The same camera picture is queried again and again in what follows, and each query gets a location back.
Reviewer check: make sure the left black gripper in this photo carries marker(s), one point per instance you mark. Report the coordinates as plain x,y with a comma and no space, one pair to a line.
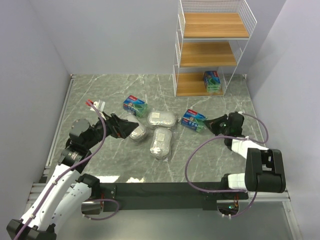
114,125

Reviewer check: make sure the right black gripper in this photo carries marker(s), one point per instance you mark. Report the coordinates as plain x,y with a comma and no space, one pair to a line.
222,125

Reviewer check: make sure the blue green sponge pack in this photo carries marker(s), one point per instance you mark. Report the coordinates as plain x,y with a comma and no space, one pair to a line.
193,120
135,106
212,81

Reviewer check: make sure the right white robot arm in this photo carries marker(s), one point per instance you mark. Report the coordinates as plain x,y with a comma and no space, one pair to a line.
264,168

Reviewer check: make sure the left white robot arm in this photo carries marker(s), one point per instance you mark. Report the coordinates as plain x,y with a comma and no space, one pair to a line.
68,186

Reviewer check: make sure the silver sponge pack left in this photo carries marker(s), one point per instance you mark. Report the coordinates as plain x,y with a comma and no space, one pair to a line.
140,132

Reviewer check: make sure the silver sponge pack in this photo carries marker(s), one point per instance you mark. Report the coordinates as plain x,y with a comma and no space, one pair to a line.
161,119
160,147
140,132

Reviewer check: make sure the silver sponge pack top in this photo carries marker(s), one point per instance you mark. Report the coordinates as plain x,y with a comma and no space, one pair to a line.
161,119

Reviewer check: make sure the silver sponge pack lower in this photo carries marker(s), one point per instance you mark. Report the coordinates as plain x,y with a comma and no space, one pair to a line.
160,147

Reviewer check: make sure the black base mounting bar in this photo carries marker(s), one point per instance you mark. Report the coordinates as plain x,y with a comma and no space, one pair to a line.
160,196

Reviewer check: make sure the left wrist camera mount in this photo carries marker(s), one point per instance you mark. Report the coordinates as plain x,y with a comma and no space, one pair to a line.
99,105

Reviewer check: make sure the white wire wooden shelf rack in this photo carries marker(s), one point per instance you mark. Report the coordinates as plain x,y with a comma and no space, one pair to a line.
211,35

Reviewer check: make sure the aluminium rail frame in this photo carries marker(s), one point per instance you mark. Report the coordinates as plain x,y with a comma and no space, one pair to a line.
128,161

